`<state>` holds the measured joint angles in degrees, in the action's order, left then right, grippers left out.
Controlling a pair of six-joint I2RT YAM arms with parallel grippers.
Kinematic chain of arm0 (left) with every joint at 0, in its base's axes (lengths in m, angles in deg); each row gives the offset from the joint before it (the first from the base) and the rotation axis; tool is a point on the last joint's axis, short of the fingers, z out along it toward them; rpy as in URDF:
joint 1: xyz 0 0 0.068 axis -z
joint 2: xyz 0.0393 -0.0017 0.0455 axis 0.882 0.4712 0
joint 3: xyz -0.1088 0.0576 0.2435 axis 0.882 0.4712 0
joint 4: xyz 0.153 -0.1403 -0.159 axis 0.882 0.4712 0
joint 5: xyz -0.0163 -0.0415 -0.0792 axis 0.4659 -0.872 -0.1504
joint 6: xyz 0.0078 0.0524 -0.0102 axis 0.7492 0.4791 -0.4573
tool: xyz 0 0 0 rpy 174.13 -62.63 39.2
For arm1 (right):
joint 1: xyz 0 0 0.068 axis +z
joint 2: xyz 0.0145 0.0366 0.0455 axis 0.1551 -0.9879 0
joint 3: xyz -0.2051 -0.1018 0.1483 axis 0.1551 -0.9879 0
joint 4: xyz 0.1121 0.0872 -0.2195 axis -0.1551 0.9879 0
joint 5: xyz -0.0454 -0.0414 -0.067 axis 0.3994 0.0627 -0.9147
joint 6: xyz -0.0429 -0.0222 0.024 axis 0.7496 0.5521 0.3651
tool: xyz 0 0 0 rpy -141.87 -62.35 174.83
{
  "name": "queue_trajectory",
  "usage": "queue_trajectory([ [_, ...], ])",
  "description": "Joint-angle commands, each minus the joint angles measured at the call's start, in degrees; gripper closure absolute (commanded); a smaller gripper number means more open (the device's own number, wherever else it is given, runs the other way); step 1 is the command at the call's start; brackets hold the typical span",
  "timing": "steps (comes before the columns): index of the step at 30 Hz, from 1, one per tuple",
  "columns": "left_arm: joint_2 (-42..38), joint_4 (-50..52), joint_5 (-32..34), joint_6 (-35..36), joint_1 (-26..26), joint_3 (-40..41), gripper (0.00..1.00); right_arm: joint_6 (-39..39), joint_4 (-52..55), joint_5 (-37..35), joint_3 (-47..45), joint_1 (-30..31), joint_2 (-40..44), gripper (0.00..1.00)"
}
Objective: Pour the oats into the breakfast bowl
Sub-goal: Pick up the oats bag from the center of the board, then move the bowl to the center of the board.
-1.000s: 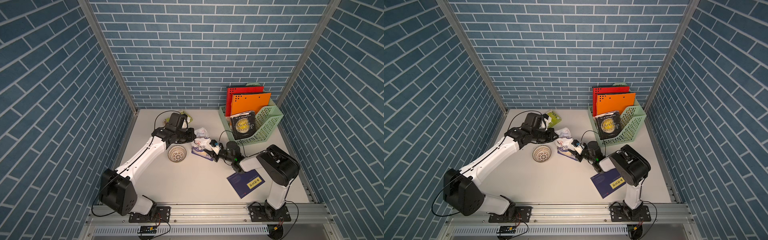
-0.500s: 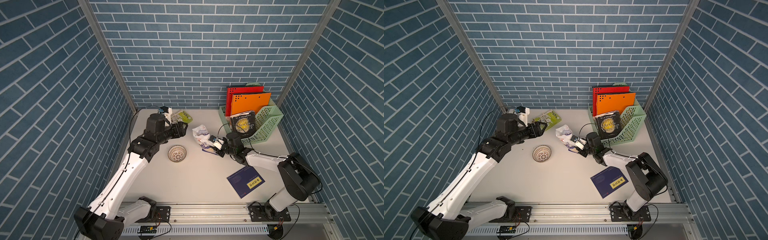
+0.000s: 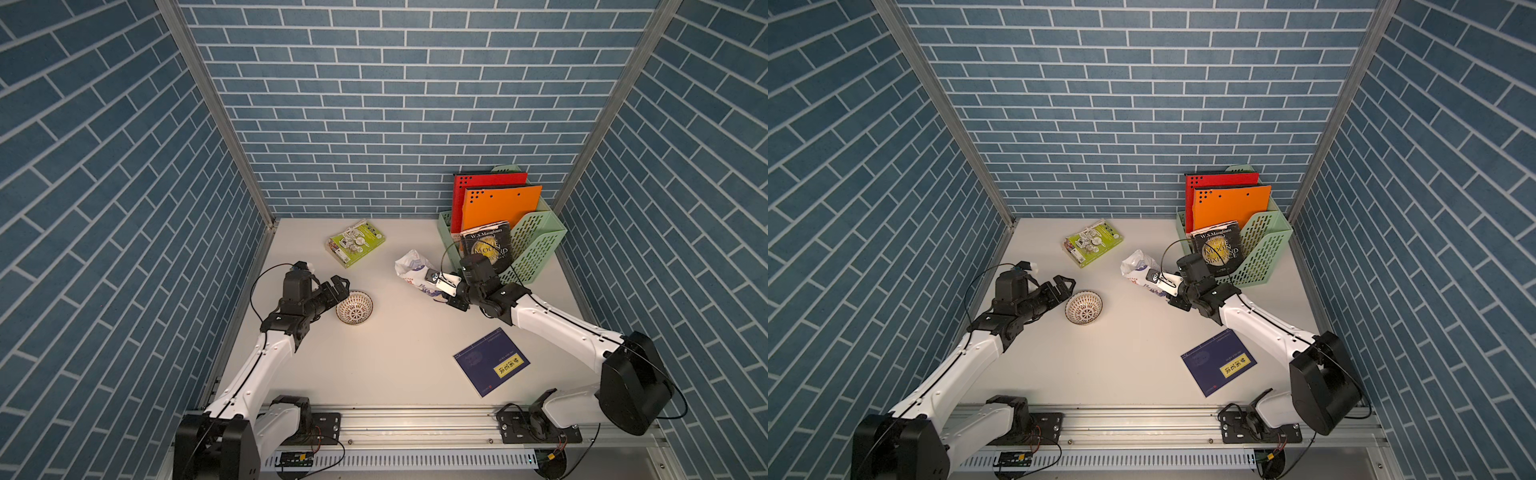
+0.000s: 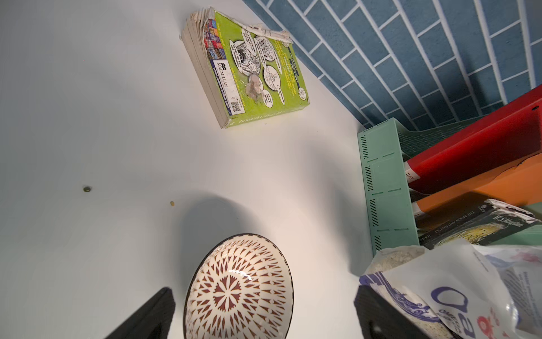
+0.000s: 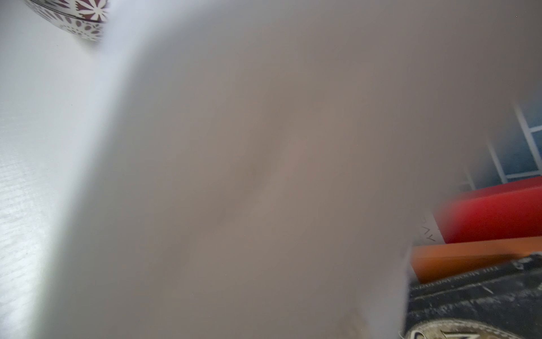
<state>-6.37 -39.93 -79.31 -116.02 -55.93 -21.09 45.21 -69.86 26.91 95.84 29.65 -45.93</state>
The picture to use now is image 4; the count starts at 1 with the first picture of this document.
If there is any green comic paperback book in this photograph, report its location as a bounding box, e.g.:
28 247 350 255
180 7 309 129

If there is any orange folder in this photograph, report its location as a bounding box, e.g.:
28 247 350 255
412 153 541 219

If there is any dark paperback novel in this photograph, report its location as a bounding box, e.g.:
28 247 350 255
419 199 541 249

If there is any patterned red white bowl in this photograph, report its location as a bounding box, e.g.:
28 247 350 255
183 233 294 338

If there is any mint green file organizer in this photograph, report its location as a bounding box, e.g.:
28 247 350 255
358 118 520 255

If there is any oats bag clear purple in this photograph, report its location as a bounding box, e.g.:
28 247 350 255
359 240 541 338

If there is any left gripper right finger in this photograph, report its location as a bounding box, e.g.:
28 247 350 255
354 285 429 339

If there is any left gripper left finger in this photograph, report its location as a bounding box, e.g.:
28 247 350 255
106 287 176 339

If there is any red folder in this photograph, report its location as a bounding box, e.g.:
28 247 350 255
405 86 541 194

